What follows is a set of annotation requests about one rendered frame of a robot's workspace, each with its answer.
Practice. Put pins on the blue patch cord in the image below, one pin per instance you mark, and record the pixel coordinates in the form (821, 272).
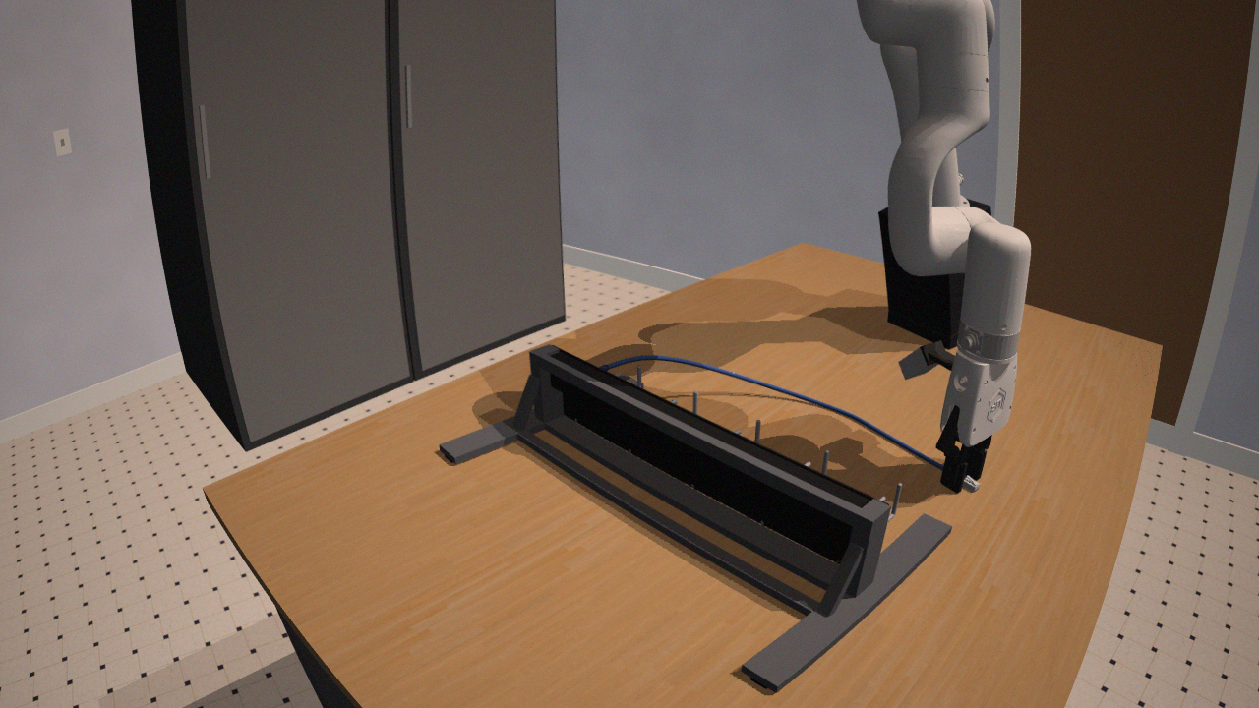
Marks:
(747, 379)

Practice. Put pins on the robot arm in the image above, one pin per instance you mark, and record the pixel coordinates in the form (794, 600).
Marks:
(953, 40)

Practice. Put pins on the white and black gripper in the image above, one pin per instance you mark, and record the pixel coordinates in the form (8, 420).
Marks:
(977, 404)

